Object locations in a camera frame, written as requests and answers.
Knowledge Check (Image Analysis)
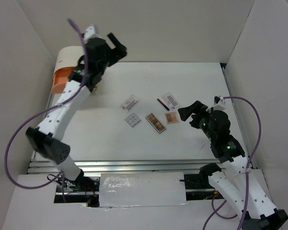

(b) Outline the right false lash box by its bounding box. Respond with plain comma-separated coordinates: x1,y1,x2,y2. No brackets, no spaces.
161,92,180,111

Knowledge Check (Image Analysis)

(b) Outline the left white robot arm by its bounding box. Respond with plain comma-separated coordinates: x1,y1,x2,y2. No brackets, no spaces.
25,33,127,191

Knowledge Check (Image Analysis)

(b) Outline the white foil cover sheet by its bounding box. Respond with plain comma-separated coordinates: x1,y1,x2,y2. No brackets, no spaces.
99,172,187,207

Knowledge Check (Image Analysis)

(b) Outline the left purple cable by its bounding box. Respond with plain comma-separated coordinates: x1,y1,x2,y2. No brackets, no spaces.
4,19,89,203

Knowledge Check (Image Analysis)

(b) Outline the small pink blush palette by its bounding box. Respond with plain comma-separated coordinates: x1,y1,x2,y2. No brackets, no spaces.
165,112,179,124

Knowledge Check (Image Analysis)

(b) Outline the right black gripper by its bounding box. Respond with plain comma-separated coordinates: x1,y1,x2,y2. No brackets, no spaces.
178,100,215,140

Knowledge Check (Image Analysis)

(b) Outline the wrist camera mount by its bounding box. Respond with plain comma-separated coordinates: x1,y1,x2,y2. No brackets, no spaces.
83,24,100,42
206,96,226,113

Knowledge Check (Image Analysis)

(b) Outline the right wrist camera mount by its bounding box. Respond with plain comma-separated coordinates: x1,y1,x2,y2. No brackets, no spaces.
206,96,226,113

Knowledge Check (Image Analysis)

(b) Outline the false lash box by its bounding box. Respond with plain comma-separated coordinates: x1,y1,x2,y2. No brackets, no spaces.
161,92,180,111
120,94,140,113

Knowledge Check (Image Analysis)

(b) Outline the cream rounded drawer cabinet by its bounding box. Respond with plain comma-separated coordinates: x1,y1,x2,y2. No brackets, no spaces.
54,46,84,72

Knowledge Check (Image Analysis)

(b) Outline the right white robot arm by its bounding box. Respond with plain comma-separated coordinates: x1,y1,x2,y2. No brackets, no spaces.
178,97,288,230

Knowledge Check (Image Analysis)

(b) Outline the left false lash box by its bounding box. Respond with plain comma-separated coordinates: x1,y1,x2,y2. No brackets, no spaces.
120,94,140,113

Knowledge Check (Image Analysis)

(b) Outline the white nine-pan palette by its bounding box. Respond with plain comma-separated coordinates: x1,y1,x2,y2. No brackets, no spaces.
124,113,141,127

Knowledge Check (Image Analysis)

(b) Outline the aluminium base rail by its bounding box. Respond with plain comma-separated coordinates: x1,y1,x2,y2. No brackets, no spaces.
28,160,226,174

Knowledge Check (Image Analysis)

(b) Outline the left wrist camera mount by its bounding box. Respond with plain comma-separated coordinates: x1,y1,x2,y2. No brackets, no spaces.
83,24,100,42

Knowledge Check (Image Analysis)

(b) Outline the long brown eyeshadow palette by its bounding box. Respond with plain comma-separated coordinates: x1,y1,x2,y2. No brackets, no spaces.
145,113,166,134

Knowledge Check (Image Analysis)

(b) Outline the pink top drawer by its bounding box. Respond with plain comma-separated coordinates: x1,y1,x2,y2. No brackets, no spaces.
51,67,74,94

